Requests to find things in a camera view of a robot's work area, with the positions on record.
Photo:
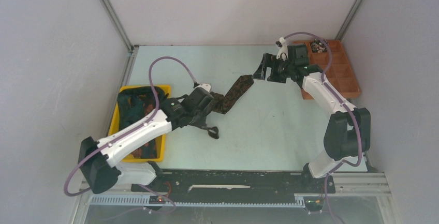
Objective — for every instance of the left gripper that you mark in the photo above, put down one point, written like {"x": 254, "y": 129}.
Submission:
{"x": 202, "y": 122}

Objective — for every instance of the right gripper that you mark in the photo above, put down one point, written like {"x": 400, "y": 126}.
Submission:
{"x": 268, "y": 60}

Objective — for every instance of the dark key-patterned tie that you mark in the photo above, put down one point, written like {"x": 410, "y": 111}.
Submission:
{"x": 221, "y": 104}

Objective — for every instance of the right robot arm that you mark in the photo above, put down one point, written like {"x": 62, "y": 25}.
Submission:
{"x": 347, "y": 135}

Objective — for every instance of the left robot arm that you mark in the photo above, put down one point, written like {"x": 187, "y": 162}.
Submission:
{"x": 101, "y": 161}

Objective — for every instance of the dark green ties pile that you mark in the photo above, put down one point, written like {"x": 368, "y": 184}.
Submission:
{"x": 132, "y": 104}

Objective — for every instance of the rolled patterned tie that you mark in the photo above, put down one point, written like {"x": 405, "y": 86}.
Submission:
{"x": 318, "y": 46}

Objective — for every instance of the yellow plastic bin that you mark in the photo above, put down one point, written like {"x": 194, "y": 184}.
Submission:
{"x": 146, "y": 132}

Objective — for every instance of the wooden compartment tray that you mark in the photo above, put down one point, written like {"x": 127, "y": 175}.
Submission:
{"x": 340, "y": 73}

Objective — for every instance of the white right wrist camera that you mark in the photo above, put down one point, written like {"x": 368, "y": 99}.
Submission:
{"x": 283, "y": 49}

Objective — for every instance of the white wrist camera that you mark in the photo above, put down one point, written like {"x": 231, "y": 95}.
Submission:
{"x": 205, "y": 86}
{"x": 283, "y": 49}

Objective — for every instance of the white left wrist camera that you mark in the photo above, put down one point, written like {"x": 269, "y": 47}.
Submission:
{"x": 205, "y": 86}

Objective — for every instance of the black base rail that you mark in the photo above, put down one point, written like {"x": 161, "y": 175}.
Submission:
{"x": 239, "y": 187}

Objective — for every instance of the aluminium frame rail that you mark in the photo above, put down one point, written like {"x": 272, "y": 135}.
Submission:
{"x": 350, "y": 184}

